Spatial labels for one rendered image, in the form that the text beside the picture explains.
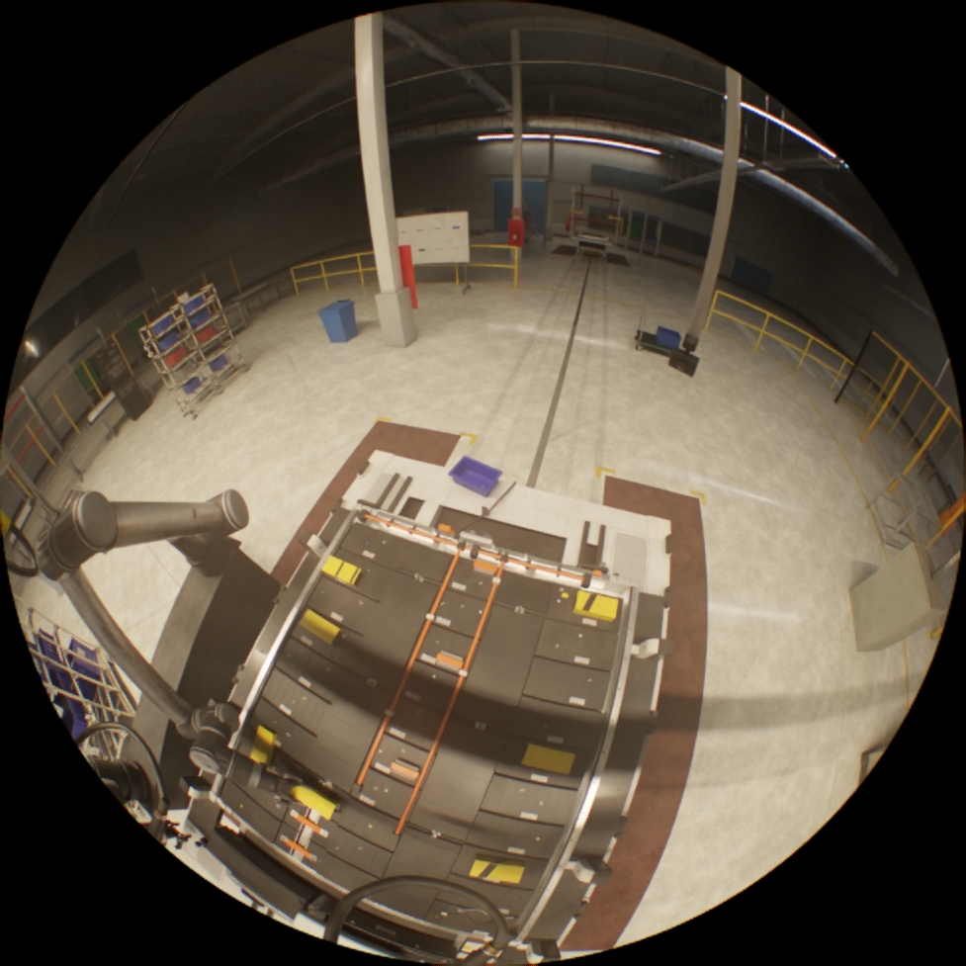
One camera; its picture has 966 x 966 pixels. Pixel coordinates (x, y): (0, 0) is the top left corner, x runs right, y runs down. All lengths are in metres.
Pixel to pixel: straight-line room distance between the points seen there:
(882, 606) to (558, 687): 3.68
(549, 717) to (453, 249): 7.69
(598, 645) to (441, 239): 7.58
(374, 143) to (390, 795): 5.50
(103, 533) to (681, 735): 2.86
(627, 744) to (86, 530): 1.72
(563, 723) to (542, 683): 0.16
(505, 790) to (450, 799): 0.17
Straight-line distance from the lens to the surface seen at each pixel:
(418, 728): 1.12
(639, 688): 1.35
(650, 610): 1.43
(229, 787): 1.57
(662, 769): 2.45
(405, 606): 1.18
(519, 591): 1.16
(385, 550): 1.30
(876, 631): 4.20
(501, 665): 1.09
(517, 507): 1.55
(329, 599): 1.30
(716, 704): 2.64
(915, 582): 4.04
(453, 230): 7.63
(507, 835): 1.20
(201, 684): 2.06
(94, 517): 0.98
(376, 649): 1.17
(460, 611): 1.15
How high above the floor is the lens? 2.10
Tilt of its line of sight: 50 degrees down
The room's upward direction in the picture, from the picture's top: 2 degrees counter-clockwise
